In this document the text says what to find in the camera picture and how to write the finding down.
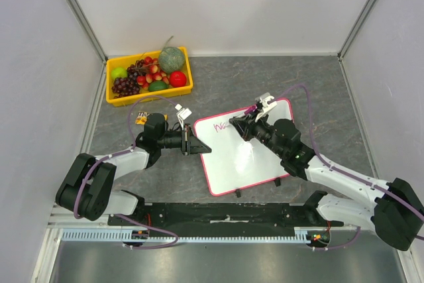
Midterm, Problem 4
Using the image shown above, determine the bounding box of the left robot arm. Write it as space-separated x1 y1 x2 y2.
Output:
55 113 212 225

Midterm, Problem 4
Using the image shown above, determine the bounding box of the green apple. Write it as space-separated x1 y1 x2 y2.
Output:
111 67 128 81

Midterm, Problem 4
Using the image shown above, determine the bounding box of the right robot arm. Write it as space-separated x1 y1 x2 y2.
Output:
229 115 423 251

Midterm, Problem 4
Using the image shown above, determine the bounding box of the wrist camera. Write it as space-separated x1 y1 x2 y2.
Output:
175 103 192 128
255 92 277 122

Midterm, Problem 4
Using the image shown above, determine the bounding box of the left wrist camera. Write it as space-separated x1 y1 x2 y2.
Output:
175 103 192 128

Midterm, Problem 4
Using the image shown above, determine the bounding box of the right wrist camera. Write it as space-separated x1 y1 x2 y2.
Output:
255 92 277 122

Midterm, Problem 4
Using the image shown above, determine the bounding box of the green lime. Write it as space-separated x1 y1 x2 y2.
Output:
148 80 168 92

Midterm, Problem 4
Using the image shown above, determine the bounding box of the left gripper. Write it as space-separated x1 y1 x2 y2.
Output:
158 124 211 156

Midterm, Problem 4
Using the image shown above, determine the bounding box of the yellow snack packet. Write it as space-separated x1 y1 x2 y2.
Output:
135 111 150 125

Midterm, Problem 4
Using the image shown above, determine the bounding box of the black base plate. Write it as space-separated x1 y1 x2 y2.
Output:
129 203 343 227

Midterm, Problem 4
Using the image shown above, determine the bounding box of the light blue cable duct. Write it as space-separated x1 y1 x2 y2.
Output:
62 228 312 244

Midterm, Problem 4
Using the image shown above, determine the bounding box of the pink framed whiteboard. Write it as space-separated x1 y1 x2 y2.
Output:
193 107 289 196

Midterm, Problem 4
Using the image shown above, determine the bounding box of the red apple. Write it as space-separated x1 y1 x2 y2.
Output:
169 71 187 87

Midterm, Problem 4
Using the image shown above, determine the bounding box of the yellow plastic bin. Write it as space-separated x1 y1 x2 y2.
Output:
106 46 193 107

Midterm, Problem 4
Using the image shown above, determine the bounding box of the green netted melon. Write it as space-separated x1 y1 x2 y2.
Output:
158 46 186 74

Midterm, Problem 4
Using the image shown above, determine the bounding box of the dark purple grape bunch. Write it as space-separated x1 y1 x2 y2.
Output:
111 78 140 97

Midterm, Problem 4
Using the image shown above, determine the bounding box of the white pink marker pen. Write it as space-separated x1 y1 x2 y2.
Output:
225 105 257 131

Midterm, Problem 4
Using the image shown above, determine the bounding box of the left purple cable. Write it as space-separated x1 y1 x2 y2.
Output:
72 95 181 251

